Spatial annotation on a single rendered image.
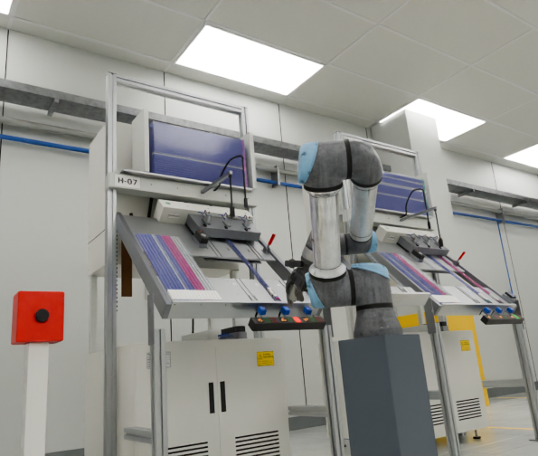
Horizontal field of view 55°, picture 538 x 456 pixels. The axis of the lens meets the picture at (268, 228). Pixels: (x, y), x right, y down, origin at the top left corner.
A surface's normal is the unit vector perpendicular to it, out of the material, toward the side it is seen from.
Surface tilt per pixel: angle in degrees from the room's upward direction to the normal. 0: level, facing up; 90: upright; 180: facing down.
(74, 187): 90
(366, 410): 90
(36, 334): 90
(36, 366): 90
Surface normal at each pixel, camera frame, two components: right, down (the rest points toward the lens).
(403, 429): 0.65, -0.26
